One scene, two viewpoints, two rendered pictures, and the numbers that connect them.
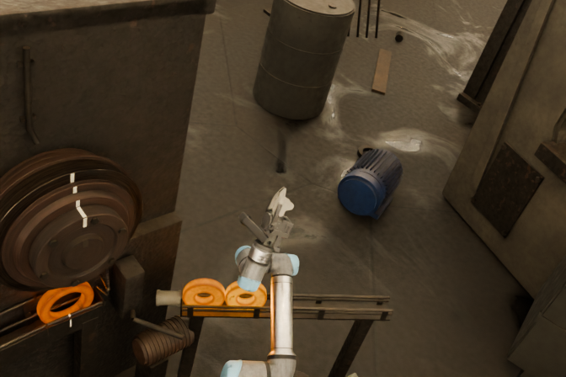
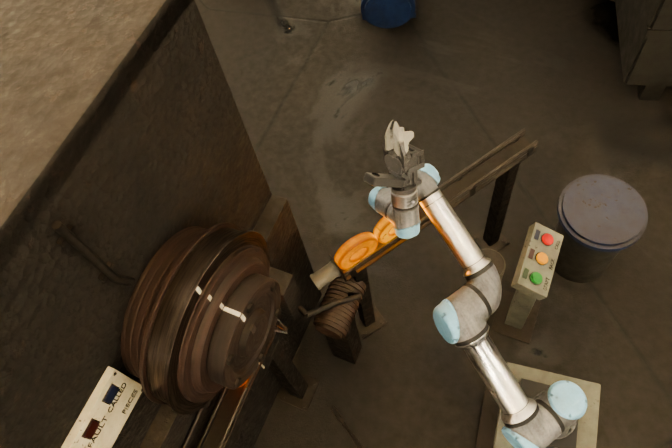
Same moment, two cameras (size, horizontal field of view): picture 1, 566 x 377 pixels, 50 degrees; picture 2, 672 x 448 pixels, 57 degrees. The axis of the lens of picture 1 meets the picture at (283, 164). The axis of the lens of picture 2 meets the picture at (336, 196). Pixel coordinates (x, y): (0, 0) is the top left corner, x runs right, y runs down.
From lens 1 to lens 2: 0.67 m
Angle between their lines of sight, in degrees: 23
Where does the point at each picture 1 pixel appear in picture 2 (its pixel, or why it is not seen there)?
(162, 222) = (270, 216)
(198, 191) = not seen: hidden behind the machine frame
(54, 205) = (203, 328)
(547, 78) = not seen: outside the picture
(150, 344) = (336, 322)
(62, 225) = (226, 339)
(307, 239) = (366, 87)
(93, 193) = (226, 284)
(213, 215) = (263, 126)
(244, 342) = not seen: hidden behind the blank
